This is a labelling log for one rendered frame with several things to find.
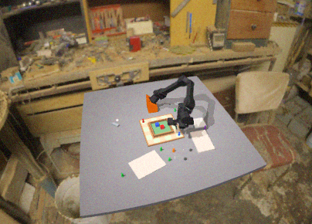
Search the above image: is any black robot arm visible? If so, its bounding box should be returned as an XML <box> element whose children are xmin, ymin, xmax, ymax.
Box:
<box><xmin>149</xmin><ymin>75</ymin><xmax>195</xmax><ymax>129</ymax></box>

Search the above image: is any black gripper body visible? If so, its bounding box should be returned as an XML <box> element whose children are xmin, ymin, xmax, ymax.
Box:
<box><xmin>168</xmin><ymin>115</ymin><xmax>194</xmax><ymax>126</ymax></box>

